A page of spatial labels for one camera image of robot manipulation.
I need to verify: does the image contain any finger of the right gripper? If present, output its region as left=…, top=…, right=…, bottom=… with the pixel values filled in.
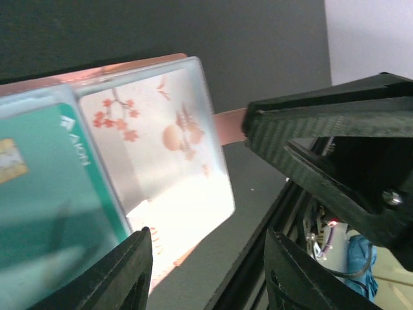
left=242, top=72, right=412, bottom=271

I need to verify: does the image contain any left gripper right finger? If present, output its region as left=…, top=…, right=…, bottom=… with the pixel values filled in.
left=264, top=229, right=379, bottom=310

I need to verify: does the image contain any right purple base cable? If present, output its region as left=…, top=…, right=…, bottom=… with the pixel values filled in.
left=317, top=224, right=339, bottom=259

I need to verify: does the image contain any pink leather card holder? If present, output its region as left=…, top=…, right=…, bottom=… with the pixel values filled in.
left=0, top=53, right=249, bottom=288

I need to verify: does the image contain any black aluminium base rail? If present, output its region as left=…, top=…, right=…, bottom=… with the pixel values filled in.
left=205, top=181, right=305, bottom=310

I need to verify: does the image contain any pagoda card in sleeve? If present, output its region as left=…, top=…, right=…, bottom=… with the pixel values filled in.
left=79, top=68, right=235, bottom=227

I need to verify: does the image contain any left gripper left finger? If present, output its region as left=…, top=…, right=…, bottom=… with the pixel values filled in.
left=31, top=227, right=152, bottom=310

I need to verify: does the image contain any teal chip credit card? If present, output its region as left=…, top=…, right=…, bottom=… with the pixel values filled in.
left=1, top=103, right=130, bottom=271

